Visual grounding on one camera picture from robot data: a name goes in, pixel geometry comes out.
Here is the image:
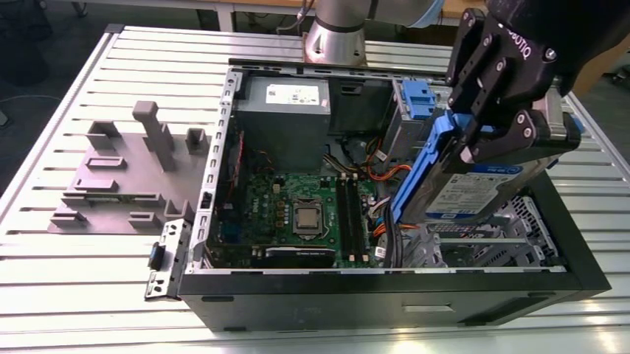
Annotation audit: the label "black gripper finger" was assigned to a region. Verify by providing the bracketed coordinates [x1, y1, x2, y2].
[445, 7, 549, 165]

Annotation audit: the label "hard disk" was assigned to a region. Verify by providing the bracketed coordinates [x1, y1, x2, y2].
[393, 108, 588, 232]

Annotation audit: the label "metal disk bay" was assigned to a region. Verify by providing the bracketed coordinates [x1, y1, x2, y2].
[418, 215, 549, 269]

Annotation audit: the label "blue drive latch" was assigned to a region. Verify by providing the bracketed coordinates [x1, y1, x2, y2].
[401, 80, 439, 121]

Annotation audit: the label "wooden cabinet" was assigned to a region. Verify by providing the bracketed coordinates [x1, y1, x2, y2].
[573, 42, 630, 97]

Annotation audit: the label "grey metal drive cage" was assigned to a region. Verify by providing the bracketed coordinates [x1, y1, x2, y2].
[382, 76, 457, 163]

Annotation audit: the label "grey power supply unit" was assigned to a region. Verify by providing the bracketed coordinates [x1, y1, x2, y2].
[235, 75, 333, 174]

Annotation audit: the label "black RAM slot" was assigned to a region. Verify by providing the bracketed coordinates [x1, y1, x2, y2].
[335, 175, 357, 262]

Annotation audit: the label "green motherboard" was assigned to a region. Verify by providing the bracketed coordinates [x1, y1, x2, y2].
[206, 171, 393, 270]

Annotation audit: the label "CPU socket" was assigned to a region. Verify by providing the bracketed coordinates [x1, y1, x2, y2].
[289, 197, 330, 243]

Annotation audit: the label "silver CPU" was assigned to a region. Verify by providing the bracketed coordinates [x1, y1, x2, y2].
[294, 207, 322, 229]

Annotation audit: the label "wooden desk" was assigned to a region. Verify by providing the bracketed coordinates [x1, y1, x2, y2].
[196, 0, 459, 40]

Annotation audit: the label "black graphics card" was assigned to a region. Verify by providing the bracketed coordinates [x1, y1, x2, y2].
[206, 241, 339, 270]

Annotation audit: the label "black open PC case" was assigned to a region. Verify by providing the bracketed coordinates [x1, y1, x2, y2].
[144, 57, 613, 332]

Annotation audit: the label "grey parts rack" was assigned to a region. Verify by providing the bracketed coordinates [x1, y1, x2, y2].
[47, 100, 217, 236]

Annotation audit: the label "blue rear port plug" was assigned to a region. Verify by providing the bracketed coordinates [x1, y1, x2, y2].
[148, 242, 167, 271]

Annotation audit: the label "orange power wires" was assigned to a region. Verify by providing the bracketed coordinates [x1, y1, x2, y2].
[366, 136, 419, 240]

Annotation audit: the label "black cable bundle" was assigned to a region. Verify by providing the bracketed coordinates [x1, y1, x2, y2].
[382, 206, 410, 269]

